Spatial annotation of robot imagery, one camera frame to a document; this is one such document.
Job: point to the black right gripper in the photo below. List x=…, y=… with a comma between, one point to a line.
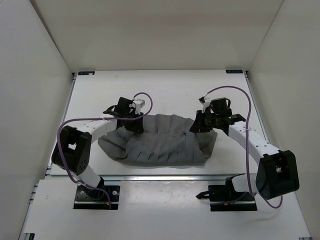
x=198, y=126

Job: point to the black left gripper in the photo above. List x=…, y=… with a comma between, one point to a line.
x=138, y=127

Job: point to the grey pleated skirt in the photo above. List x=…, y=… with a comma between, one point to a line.
x=166, y=141

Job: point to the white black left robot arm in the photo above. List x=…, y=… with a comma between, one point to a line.
x=75, y=137

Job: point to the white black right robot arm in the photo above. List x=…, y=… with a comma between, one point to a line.
x=277, y=172

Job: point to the right blue corner label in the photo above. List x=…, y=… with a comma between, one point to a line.
x=234, y=71

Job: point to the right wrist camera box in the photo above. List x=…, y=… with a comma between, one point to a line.
x=206, y=103

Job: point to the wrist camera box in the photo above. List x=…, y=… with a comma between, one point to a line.
x=139, y=103
x=206, y=103

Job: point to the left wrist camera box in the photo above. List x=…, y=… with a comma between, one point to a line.
x=139, y=103

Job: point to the aluminium front rail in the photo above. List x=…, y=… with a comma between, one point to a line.
x=168, y=178

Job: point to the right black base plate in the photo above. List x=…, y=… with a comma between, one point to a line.
x=224, y=198

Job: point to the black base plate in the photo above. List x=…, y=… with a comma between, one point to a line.
x=87, y=199
x=224, y=198

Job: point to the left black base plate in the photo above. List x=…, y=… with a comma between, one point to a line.
x=87, y=199

